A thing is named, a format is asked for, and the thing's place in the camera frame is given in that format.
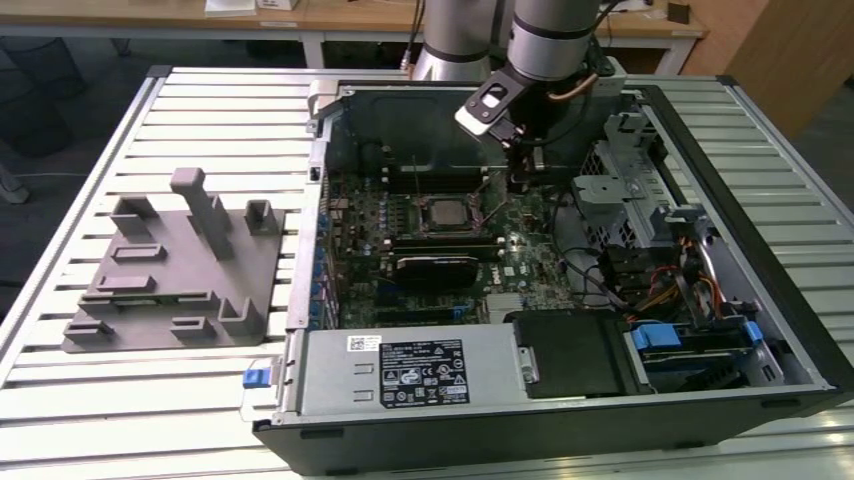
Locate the grey parts rack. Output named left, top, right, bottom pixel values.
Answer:
left=60, top=167, right=289, bottom=355

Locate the orange yellow wire bundle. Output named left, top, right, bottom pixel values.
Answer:
left=625, top=237, right=728, bottom=326

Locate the black RAM slot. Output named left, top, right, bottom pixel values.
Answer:
left=392, top=245, right=501, bottom=261
left=383, top=167, right=487, bottom=176
left=384, top=173, right=488, bottom=182
left=384, top=178, right=491, bottom=188
left=385, top=184, right=492, bottom=195
left=391, top=236, right=500, bottom=250

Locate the CPU socket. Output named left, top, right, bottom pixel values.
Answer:
left=412, top=193, right=488, bottom=237

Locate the black internal cable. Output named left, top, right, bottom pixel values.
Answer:
left=557, top=244, right=643, bottom=312

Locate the dark office chair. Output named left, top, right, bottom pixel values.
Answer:
left=0, top=34, right=88, bottom=156

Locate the black expansion slot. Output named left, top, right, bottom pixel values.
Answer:
left=373, top=309, right=449, bottom=325

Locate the grey plastic bracket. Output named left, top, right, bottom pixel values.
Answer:
left=649, top=203, right=709, bottom=251

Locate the black optical drive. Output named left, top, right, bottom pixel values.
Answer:
left=511, top=309, right=647, bottom=400

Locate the silver chipset heatsink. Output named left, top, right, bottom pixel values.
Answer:
left=484, top=293, right=527, bottom=325

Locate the wooden cabinet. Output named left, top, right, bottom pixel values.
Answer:
left=683, top=0, right=854, bottom=141

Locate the green RAM stick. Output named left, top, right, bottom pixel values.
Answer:
left=109, top=296, right=186, bottom=307

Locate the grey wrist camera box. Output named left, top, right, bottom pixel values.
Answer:
left=585, top=59, right=628, bottom=96

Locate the black power supply label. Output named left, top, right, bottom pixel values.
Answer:
left=377, top=339, right=472, bottom=407

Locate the black camera cable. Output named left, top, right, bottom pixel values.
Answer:
left=519, top=0, right=612, bottom=149

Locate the grey power supply unit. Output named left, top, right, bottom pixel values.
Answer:
left=292, top=327, right=529, bottom=417

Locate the green motherboard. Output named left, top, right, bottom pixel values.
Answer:
left=317, top=169, right=581, bottom=331

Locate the white box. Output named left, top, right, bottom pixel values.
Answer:
left=202, top=0, right=258, bottom=16

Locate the silver CPU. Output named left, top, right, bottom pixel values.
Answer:
left=425, top=197, right=472, bottom=226

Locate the black open PC case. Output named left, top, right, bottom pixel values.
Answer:
left=250, top=74, right=854, bottom=477

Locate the silver curved bar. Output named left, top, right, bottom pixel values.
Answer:
left=689, top=219, right=732, bottom=321

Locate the grey metal drive cage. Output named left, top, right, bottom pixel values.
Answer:
left=569, top=112, right=676, bottom=251

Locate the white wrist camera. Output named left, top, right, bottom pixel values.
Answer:
left=453, top=73, right=529, bottom=146

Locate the copper coloured cable sleeve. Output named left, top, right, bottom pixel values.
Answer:
left=547, top=73, right=597, bottom=104

